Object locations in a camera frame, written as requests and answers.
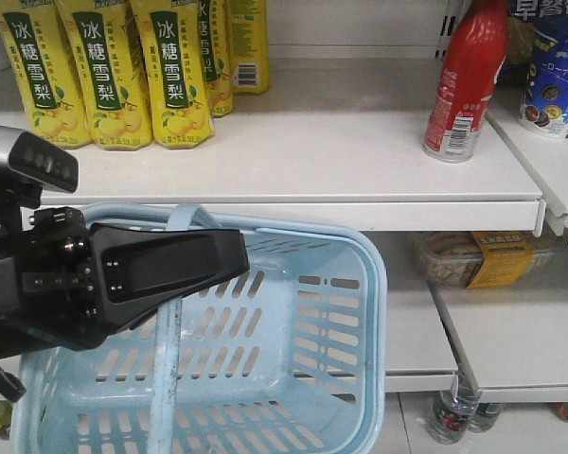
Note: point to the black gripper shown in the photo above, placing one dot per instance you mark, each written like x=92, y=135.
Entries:
x=47, y=281

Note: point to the light blue plastic basket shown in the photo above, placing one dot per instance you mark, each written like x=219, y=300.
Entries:
x=286, y=358

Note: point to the red aluminium coke bottle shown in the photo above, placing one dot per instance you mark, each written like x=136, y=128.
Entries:
x=473, y=60

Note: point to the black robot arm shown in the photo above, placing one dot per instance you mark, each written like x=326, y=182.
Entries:
x=70, y=283

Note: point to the yellow pear drink bottle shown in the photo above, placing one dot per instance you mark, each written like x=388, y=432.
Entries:
x=45, y=71
x=181, y=114
x=213, y=35
x=108, y=55
x=249, y=46

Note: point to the white shelf board with drinks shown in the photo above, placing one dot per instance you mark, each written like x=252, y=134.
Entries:
x=332, y=141

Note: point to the white lower shelf board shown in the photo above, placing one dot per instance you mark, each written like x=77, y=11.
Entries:
x=418, y=355

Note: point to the clear pastry box yellow label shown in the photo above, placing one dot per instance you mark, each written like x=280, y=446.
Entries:
x=479, y=259

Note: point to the clear water bottle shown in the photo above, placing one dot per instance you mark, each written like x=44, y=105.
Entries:
x=451, y=412

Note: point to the blue cookie cup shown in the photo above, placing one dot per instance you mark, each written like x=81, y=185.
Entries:
x=544, y=103

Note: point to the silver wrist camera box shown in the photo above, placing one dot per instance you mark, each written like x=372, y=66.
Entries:
x=27, y=158

